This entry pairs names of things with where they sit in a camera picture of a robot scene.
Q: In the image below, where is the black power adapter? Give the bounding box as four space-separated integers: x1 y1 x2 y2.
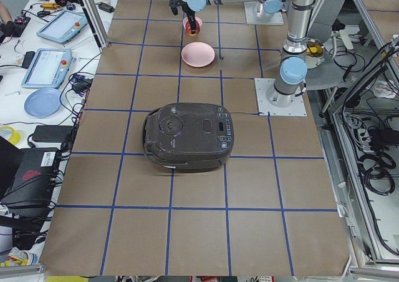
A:
27 125 73 150

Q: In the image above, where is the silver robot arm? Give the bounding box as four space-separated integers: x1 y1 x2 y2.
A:
169 0 316 107

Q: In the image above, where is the steel mixing bowl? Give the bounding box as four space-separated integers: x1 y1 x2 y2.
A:
305 39 325 69

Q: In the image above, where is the black laptop computer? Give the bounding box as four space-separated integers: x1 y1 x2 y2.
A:
1 138 62 230

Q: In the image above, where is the blue teach pendant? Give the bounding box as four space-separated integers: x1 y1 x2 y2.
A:
21 48 72 89
36 11 88 44

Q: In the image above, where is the dark grey rice cooker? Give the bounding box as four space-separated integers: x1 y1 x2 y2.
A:
142 102 234 170

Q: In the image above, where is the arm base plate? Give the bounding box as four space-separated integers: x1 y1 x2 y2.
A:
254 78 307 117
244 0 284 26

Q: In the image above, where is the aluminium frame post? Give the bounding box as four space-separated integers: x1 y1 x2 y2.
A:
79 0 109 49

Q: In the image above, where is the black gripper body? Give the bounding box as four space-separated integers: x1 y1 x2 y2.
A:
169 0 195 22

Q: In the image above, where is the pink plate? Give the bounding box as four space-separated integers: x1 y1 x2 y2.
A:
181 42 215 68

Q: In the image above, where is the light blue plate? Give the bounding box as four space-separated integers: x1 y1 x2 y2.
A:
24 88 61 118

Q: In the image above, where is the pink bowl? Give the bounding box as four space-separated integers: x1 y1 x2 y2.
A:
183 17 203 37

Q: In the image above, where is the red apple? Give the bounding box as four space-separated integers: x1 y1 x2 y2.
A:
185 26 200 37

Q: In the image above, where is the yellow tape roll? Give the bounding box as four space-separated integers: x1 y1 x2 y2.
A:
0 125 21 145

